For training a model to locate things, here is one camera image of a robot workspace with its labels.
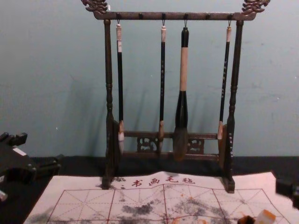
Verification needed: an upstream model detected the black table cloth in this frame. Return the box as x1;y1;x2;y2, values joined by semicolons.
0;153;299;224

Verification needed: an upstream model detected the dark wooden brush rack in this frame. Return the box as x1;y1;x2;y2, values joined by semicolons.
81;0;272;193

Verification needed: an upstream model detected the slim black brush pale cap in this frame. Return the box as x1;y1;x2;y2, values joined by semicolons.
217;19;233;140
157;19;168;154

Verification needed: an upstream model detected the thick black and tan brush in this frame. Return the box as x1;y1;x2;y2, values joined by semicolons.
172;19;190;162

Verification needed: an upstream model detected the black brush with white label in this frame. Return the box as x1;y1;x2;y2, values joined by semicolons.
115;20;126;156

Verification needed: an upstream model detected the white felt mat red grid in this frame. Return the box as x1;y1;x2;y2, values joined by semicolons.
24;171;299;224

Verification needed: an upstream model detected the dark round ink dish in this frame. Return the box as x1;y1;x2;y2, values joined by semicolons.
237;215;257;224

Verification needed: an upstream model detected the orange and white small block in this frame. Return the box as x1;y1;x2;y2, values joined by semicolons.
256;209;278;224

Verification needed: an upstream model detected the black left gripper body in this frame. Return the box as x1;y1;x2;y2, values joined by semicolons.
0;141;32;187

